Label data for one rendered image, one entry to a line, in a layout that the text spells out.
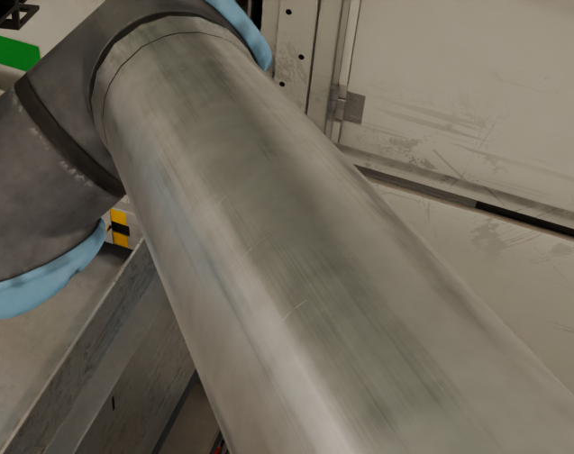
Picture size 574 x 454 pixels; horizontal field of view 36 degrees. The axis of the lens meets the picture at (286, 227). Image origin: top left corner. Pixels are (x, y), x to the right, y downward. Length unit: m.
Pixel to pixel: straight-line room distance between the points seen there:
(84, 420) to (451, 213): 0.57
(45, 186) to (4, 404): 0.45
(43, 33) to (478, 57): 0.48
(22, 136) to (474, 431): 0.36
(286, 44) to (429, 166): 0.24
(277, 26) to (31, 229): 0.68
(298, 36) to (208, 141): 0.81
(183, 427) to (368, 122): 0.76
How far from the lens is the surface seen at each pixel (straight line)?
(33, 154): 0.49
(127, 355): 0.93
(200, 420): 1.67
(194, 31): 0.44
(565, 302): 1.28
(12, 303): 0.52
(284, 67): 1.15
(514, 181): 1.15
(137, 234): 0.97
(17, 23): 0.69
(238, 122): 0.33
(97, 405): 0.90
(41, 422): 0.86
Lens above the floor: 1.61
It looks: 46 degrees down
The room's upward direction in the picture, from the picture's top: 6 degrees clockwise
